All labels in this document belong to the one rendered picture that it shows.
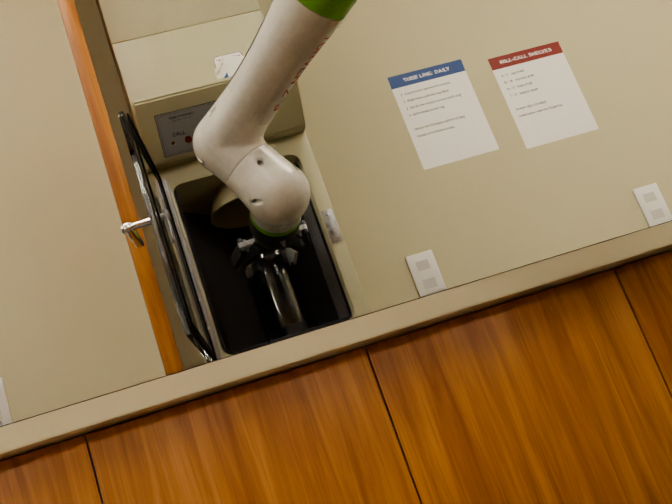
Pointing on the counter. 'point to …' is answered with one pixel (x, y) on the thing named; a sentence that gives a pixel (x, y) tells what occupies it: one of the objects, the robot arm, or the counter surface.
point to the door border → (161, 234)
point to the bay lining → (313, 270)
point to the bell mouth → (228, 209)
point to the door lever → (135, 231)
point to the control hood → (288, 116)
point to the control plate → (180, 127)
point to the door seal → (167, 241)
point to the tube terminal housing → (202, 45)
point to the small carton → (227, 66)
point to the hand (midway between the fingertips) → (270, 261)
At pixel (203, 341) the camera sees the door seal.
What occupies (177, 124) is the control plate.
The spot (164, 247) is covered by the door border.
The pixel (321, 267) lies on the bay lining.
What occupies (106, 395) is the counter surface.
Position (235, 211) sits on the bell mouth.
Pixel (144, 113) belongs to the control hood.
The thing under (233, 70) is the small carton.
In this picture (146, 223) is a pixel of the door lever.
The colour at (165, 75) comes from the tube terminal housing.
